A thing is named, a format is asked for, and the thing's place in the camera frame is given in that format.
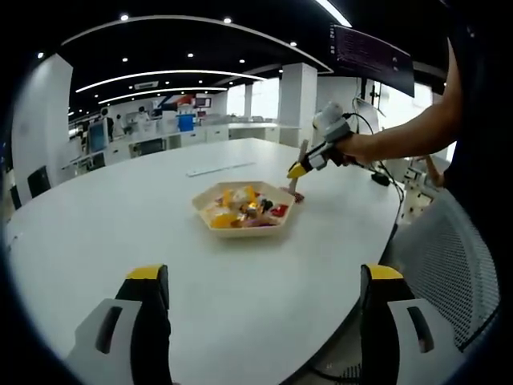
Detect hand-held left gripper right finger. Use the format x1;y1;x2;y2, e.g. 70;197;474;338
359;263;460;385

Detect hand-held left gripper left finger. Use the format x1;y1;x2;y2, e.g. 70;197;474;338
66;263;173;385

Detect brown food tongs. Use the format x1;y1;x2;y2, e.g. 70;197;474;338
286;139;310;193

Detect brown red snack food packet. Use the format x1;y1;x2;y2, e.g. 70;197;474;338
280;184;306;204

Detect pile of snack foods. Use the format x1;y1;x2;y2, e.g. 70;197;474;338
202;184;290;229

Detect beige hexagonal container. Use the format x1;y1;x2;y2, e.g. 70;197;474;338
191;180;297;240

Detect person's right hand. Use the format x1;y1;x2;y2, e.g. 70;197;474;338
328;132;386;168

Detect white tilted panel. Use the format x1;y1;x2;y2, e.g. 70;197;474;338
352;95;382;133

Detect dark display screen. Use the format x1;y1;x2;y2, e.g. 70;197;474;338
329;22;416;97

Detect white mesh office chair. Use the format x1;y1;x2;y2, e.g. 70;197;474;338
394;192;502;354

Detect white cabinet counter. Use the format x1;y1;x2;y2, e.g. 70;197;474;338
106;122;301;161

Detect person's dark shirt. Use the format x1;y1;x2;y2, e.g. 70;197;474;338
440;0;513;209

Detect light blue screen kiosk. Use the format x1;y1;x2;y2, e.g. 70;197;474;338
87;120;111;153

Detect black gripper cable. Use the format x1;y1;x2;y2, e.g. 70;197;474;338
342;111;405;221

